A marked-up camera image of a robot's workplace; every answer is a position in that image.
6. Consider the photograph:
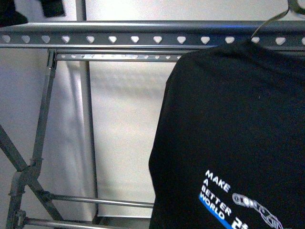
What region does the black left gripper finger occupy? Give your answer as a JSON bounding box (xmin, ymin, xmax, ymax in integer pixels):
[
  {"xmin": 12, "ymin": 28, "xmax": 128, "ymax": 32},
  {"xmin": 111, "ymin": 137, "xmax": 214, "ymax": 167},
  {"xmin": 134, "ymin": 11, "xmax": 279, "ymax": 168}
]
[{"xmin": 0, "ymin": 0, "xmax": 28, "ymax": 28}]

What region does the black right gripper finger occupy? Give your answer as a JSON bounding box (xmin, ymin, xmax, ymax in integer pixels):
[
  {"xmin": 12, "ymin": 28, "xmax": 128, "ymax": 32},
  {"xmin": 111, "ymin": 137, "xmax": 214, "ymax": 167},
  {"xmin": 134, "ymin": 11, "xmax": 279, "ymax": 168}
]
[{"xmin": 39, "ymin": 0, "xmax": 65, "ymax": 17}]

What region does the black printed t-shirt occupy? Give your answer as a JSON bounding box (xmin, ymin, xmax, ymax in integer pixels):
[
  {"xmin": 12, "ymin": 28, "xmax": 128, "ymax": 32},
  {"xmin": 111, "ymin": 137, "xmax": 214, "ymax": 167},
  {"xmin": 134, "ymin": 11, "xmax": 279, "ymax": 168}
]
[{"xmin": 149, "ymin": 41, "xmax": 305, "ymax": 229}]

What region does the grey wire clothes hanger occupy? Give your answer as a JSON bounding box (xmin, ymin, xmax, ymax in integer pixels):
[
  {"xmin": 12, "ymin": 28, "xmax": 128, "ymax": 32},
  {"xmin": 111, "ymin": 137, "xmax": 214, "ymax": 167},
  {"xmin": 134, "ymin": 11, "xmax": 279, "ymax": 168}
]
[{"xmin": 250, "ymin": 0, "xmax": 305, "ymax": 39}]

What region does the grey metal drying rack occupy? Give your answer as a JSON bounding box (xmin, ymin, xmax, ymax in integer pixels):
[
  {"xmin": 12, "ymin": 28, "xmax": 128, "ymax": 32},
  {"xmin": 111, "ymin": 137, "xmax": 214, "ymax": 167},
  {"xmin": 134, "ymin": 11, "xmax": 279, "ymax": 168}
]
[{"xmin": 0, "ymin": 21, "xmax": 305, "ymax": 229}]

